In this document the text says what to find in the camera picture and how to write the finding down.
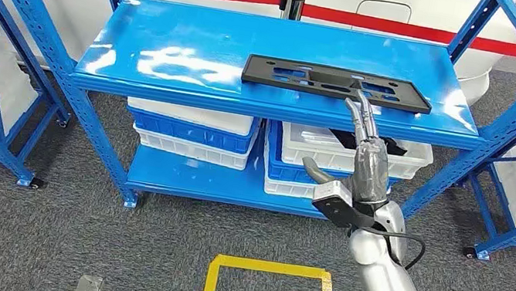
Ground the black plastic panel part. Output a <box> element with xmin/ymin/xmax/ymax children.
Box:
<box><xmin>239</xmin><ymin>51</ymin><xmax>438</xmax><ymax>117</ymax></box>

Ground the black spare part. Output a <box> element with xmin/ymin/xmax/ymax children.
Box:
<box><xmin>326</xmin><ymin>127</ymin><xmax>409</xmax><ymax>159</ymax></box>

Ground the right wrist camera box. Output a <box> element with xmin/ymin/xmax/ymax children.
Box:
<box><xmin>307</xmin><ymin>176</ymin><xmax>383</xmax><ymax>235</ymax></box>

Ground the black stanchion post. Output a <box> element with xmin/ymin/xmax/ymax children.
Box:
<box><xmin>276</xmin><ymin>0</ymin><xmax>307</xmax><ymax>24</ymax></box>

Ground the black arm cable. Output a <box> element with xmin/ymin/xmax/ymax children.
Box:
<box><xmin>349</xmin><ymin>224</ymin><xmax>429</xmax><ymax>291</ymax></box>

